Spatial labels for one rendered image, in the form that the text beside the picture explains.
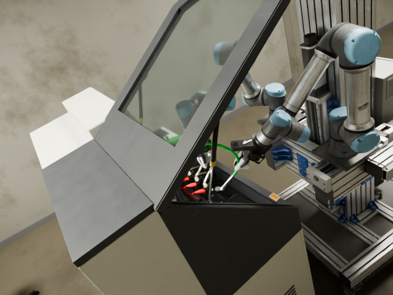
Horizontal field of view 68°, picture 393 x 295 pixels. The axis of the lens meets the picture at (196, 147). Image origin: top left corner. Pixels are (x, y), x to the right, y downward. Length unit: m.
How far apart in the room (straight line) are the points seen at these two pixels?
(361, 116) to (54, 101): 2.95
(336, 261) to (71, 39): 3.03
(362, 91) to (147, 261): 1.01
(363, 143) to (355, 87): 0.25
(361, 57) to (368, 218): 1.44
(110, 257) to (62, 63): 2.68
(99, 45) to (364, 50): 2.74
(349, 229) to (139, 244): 1.66
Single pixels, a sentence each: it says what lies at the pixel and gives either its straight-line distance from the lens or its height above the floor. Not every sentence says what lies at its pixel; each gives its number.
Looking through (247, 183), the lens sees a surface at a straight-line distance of 1.69.
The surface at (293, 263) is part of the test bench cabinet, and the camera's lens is 1.75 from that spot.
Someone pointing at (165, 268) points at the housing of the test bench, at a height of 1.23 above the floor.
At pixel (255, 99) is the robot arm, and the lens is 1.89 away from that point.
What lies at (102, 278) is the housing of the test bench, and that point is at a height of 1.38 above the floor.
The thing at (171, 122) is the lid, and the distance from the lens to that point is 1.10.
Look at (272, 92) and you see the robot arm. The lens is 1.83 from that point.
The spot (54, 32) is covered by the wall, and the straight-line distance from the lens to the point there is 3.40.
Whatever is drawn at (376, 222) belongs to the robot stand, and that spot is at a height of 0.21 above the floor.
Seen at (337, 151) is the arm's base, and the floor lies 1.07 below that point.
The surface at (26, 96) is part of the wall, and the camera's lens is 3.51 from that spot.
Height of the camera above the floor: 2.09
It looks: 33 degrees down
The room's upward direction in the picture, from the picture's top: 22 degrees counter-clockwise
